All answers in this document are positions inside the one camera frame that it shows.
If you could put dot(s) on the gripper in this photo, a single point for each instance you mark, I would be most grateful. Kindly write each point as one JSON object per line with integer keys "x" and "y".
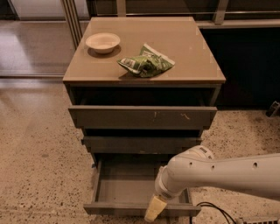
{"x": 165, "y": 193}

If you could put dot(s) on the grey bottom drawer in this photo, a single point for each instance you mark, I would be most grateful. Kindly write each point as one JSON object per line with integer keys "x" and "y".
{"x": 124, "y": 183}

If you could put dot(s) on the grey drawer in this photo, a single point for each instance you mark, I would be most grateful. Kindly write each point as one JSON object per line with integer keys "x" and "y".
{"x": 124, "y": 183}
{"x": 140, "y": 141}
{"x": 141, "y": 108}

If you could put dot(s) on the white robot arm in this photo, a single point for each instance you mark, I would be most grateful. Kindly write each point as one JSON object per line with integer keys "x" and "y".
{"x": 196, "y": 167}

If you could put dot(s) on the grey middle drawer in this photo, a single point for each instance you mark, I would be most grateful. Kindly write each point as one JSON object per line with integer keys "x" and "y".
{"x": 140, "y": 141}

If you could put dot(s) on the grey top drawer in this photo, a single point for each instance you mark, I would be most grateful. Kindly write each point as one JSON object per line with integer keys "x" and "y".
{"x": 141, "y": 108}

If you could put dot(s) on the grey drawer cabinet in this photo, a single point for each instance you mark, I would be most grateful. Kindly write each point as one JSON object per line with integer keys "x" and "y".
{"x": 178, "y": 38}

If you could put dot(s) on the grey floor vent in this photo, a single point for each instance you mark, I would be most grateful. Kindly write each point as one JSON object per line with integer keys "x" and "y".
{"x": 258, "y": 220}

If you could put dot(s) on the green chip bag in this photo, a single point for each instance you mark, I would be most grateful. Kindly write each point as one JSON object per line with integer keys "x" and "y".
{"x": 149, "y": 63}

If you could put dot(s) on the small dark floor object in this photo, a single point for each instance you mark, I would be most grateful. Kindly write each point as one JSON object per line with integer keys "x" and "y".
{"x": 273, "y": 109}

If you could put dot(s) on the white bowl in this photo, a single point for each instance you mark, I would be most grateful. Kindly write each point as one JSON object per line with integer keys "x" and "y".
{"x": 103, "y": 42}

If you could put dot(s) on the metal window frame post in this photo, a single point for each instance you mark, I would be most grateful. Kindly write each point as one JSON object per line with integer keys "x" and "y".
{"x": 71, "y": 16}

